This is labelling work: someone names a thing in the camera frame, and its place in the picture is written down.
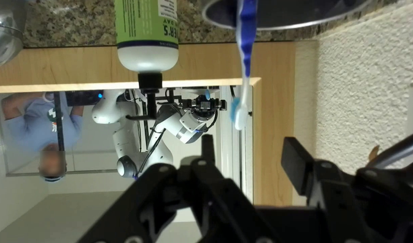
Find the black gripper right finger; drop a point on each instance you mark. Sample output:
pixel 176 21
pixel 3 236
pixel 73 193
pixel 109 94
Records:
pixel 350 206

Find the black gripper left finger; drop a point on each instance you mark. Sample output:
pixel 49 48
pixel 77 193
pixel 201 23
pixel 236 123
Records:
pixel 180 202

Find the blue toothbrush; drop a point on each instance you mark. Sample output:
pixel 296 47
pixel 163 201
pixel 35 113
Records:
pixel 247 27

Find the stainless steel cup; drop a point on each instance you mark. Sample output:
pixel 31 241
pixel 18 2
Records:
pixel 296 13

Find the green soap pump bottle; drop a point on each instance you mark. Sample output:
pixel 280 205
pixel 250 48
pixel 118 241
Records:
pixel 146 27

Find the chrome faucet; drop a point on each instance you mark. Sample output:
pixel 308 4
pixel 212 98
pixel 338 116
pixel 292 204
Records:
pixel 4 31

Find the wood framed wall mirror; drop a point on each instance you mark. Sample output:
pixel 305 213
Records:
pixel 274 135

